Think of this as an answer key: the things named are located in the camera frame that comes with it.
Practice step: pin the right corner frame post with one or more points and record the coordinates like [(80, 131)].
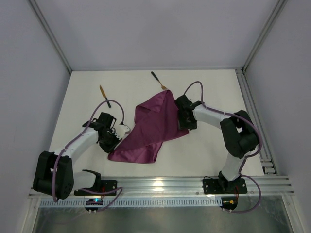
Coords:
[(267, 27)]

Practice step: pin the left black controller board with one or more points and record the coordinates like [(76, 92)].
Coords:
[(92, 205)]

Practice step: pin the gold knife black handle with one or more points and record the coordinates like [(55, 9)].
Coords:
[(104, 96)]

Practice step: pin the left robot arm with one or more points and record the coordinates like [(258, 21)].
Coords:
[(54, 173)]

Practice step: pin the aluminium rail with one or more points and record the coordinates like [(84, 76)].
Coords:
[(269, 167), (193, 186)]

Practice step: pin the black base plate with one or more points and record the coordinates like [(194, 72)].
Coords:
[(100, 187), (222, 186)]

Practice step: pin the slotted cable duct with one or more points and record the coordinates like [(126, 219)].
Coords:
[(132, 202)]

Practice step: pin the right black controller board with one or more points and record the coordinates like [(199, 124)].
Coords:
[(229, 204)]

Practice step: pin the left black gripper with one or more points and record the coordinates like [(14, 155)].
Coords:
[(112, 142)]

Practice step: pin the black controller board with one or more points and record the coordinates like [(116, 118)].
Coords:
[(92, 205), (229, 204)]

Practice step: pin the purple cloth napkin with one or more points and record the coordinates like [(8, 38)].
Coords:
[(156, 121)]

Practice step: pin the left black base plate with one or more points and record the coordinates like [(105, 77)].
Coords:
[(100, 187)]

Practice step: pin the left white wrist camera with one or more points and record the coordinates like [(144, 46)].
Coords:
[(122, 130)]

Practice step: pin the left corner frame post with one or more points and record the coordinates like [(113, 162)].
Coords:
[(49, 33)]

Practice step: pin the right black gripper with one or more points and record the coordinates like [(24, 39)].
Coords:
[(184, 121)]

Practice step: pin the corner frame post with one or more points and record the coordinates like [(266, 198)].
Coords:
[(49, 33), (267, 27)]

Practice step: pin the right side aluminium rail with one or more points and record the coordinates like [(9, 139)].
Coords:
[(269, 167)]

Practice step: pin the gold fork black handle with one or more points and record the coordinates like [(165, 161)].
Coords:
[(162, 86)]

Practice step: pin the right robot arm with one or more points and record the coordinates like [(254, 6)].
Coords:
[(240, 138)]

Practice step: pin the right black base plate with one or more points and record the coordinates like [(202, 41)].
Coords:
[(222, 186)]

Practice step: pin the front aluminium rail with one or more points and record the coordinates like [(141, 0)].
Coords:
[(193, 186)]

